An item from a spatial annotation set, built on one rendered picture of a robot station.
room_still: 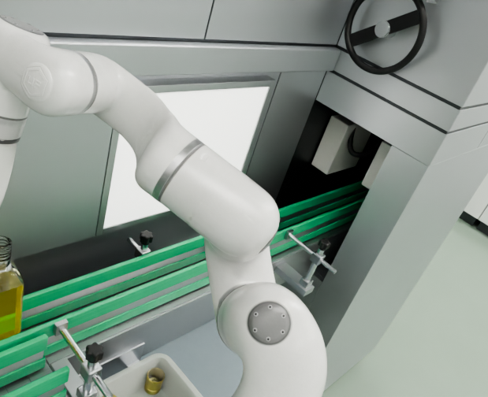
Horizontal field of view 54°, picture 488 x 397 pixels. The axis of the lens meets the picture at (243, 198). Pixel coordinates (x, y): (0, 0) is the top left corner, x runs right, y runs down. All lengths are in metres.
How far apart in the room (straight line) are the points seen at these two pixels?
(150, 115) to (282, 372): 0.34
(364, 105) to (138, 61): 0.66
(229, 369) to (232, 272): 0.60
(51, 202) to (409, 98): 0.86
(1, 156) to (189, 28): 0.47
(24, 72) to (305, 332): 0.39
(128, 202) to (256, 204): 0.58
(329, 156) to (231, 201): 1.07
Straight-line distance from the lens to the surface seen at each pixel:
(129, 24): 0.89
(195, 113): 1.04
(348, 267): 1.46
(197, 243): 1.15
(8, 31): 0.61
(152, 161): 0.52
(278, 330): 0.47
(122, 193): 1.03
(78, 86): 0.56
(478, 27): 1.22
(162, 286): 1.03
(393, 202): 1.33
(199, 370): 1.16
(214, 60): 1.02
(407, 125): 1.28
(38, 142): 0.87
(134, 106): 0.63
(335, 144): 1.53
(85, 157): 0.93
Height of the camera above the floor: 1.65
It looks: 31 degrees down
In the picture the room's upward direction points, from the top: 19 degrees clockwise
